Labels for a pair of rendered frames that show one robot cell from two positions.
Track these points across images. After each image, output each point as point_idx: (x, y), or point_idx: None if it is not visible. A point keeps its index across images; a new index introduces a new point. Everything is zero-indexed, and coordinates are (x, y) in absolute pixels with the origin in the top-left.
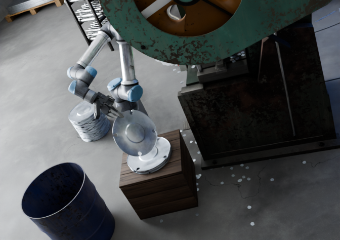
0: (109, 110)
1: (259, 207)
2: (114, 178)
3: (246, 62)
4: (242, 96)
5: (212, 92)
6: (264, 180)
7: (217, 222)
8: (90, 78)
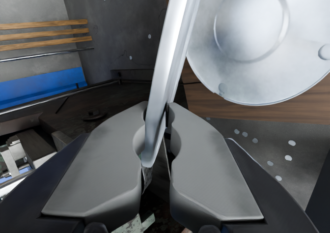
0: (97, 228)
1: None
2: None
3: None
4: (72, 110)
5: (65, 124)
6: (155, 37)
7: None
8: None
